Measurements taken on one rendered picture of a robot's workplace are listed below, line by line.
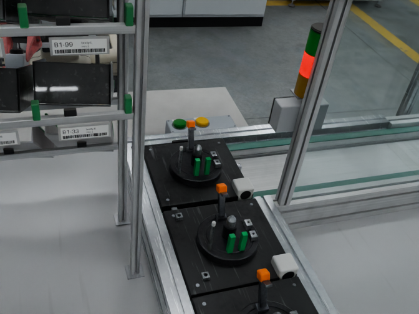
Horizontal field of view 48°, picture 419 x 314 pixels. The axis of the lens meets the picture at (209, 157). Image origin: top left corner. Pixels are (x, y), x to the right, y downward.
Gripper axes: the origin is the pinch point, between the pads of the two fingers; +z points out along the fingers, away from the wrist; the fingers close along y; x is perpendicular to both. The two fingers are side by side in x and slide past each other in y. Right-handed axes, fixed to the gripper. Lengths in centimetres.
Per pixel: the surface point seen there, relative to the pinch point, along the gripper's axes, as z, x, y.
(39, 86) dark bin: 24.1, -26.5, 12.9
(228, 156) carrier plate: 16, 19, 54
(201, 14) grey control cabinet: -220, 237, 76
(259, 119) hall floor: -85, 182, 107
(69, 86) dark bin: 23.7, -26.4, 17.9
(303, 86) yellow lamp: 15, -16, 64
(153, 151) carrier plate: 14.8, 19.7, 33.1
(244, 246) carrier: 46, 0, 53
